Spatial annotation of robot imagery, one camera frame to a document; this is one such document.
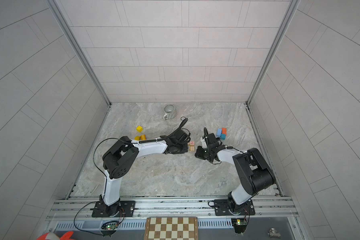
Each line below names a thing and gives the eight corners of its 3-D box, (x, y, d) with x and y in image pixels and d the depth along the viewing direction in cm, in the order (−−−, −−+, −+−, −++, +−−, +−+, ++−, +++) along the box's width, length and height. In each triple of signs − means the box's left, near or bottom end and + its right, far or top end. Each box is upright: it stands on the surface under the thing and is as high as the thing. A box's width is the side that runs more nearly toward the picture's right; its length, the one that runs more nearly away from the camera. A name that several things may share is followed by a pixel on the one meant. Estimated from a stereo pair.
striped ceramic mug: (164, 122, 107) (162, 114, 101) (165, 110, 114) (164, 103, 108) (175, 122, 107) (175, 114, 101) (176, 110, 114) (175, 103, 108)
